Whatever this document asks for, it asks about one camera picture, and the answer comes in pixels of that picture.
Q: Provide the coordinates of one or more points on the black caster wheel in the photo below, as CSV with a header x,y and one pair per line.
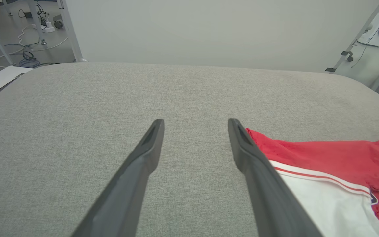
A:
x,y
58,24

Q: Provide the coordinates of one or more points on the white power strip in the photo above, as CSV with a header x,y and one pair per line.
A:
x,y
48,27

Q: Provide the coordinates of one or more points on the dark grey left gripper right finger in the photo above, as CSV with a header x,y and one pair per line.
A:
x,y
268,197

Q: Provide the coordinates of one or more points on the white slanted frame leg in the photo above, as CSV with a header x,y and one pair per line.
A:
x,y
357,39

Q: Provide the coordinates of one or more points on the red and white shirt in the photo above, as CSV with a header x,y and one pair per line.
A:
x,y
324,154

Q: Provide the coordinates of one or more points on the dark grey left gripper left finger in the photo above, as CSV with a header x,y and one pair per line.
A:
x,y
123,191

